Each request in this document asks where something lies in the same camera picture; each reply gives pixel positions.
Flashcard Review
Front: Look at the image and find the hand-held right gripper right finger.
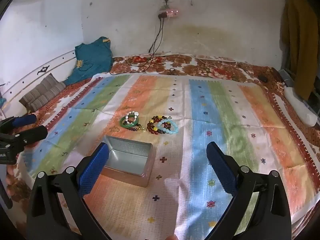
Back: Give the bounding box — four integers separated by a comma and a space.
205, 141, 293, 240

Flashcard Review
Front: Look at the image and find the striped brown pillow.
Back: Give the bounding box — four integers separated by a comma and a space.
19, 73, 67, 113

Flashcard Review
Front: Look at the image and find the white power strip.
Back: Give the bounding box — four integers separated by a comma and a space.
157, 9, 179, 19

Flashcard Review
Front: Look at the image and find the silver metal tin box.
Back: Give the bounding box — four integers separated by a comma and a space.
101, 135, 153, 188

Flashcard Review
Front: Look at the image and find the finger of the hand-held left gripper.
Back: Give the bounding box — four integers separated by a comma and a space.
0, 125, 48, 147
0, 114, 37, 133

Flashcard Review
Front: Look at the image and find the teal shirt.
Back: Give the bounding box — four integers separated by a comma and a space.
62, 37, 114, 85

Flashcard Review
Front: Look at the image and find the grey metal bed frame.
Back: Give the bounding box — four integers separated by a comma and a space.
277, 69, 295, 85

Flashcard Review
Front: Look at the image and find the mustard yellow hanging garment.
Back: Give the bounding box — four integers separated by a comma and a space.
280, 0, 319, 100

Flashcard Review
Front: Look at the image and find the striped colourful mat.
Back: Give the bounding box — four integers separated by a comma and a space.
19, 74, 320, 240

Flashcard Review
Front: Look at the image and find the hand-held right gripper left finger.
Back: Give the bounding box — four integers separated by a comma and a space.
26, 142, 113, 240

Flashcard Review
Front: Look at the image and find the green bangle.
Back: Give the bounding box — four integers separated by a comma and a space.
120, 116, 137, 128

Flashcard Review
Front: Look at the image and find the white bead bracelet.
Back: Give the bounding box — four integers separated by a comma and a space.
126, 110, 139, 125

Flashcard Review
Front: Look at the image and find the black power cable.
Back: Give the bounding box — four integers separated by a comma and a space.
110, 16, 165, 75

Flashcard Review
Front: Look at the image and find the multicolour bead bracelet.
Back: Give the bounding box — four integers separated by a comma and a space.
147, 115, 173, 135

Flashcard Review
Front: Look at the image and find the white rolled cloth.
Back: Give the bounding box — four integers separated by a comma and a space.
284, 86, 318, 127

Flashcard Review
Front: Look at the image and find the white bed headboard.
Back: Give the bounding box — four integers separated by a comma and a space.
0, 50, 78, 120

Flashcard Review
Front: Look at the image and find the light blue bead bracelet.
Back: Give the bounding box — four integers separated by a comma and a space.
157, 120, 179, 135

